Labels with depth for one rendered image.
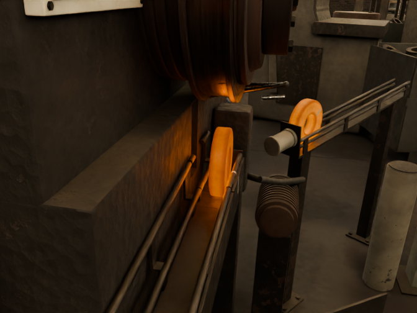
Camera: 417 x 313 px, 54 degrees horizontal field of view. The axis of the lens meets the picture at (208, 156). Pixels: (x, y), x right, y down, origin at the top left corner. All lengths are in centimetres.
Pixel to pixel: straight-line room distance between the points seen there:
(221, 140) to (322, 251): 122
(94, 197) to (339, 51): 312
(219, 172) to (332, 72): 274
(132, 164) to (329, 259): 148
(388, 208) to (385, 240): 13
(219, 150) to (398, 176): 89
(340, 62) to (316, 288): 215
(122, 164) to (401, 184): 121
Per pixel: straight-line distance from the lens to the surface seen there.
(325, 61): 349
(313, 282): 178
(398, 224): 167
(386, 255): 173
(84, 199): 46
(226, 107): 108
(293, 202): 122
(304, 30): 350
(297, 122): 126
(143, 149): 59
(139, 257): 59
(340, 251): 200
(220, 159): 82
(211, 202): 89
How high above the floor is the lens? 109
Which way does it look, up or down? 22 degrees down
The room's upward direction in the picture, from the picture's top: 2 degrees clockwise
